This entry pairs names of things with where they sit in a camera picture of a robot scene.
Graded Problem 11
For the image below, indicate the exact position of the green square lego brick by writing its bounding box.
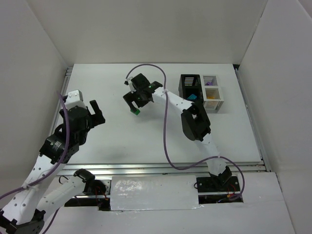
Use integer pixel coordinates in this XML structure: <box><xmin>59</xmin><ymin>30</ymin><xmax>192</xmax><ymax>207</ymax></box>
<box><xmin>131</xmin><ymin>109</ymin><xmax>140</xmax><ymax>115</ymax></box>

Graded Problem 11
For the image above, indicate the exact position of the teal flower printed lego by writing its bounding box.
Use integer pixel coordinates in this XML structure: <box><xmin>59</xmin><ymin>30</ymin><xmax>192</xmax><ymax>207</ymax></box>
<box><xmin>187</xmin><ymin>94</ymin><xmax>197</xmax><ymax>100</ymax></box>

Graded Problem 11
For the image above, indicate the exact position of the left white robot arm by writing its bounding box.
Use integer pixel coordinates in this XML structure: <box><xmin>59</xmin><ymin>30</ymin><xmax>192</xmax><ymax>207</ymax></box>
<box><xmin>0</xmin><ymin>100</ymin><xmax>106</xmax><ymax>234</ymax></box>

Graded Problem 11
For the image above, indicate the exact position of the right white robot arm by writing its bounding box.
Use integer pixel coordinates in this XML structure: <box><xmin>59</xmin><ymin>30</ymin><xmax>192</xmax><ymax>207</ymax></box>
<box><xmin>123</xmin><ymin>74</ymin><xmax>232</xmax><ymax>187</ymax></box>

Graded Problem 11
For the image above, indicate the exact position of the black slotted container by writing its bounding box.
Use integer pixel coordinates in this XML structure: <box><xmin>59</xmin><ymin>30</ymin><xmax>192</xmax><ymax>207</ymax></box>
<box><xmin>178</xmin><ymin>74</ymin><xmax>203</xmax><ymax>102</ymax></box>

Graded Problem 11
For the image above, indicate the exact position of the white slotted container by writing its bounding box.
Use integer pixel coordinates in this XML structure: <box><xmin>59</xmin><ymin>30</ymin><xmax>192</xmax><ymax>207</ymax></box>
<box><xmin>200</xmin><ymin>75</ymin><xmax>224</xmax><ymax>112</ymax></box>

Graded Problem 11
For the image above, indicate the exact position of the white taped cover panel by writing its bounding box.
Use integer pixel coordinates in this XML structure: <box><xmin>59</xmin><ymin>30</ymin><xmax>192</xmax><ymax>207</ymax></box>
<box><xmin>110</xmin><ymin>175</ymin><xmax>200</xmax><ymax>211</ymax></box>

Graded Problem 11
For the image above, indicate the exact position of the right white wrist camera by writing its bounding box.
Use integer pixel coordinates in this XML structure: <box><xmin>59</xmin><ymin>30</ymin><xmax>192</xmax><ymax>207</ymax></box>
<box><xmin>124</xmin><ymin>77</ymin><xmax>136</xmax><ymax>93</ymax></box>

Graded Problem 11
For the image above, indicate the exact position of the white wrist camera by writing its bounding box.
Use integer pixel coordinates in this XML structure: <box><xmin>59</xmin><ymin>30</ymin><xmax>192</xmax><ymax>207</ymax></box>
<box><xmin>124</xmin><ymin>77</ymin><xmax>136</xmax><ymax>93</ymax></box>
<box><xmin>64</xmin><ymin>90</ymin><xmax>86</xmax><ymax>110</ymax></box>

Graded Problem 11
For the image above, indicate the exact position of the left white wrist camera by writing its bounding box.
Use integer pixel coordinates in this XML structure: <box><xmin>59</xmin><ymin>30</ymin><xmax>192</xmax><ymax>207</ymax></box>
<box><xmin>64</xmin><ymin>90</ymin><xmax>86</xmax><ymax>110</ymax></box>

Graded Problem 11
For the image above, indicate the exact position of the aluminium frame rail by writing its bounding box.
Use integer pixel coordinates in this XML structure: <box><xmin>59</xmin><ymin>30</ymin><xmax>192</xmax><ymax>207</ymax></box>
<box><xmin>58</xmin><ymin>162</ymin><xmax>266</xmax><ymax>176</ymax></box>

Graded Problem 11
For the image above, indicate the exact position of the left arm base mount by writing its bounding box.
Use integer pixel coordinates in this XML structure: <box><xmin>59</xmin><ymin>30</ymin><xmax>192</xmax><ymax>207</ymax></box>
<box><xmin>64</xmin><ymin>169</ymin><xmax>111</xmax><ymax>211</ymax></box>

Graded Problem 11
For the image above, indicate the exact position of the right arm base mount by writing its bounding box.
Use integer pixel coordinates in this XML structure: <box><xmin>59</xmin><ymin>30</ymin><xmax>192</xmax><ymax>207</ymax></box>
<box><xmin>194</xmin><ymin>176</ymin><xmax>243</xmax><ymax>204</ymax></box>

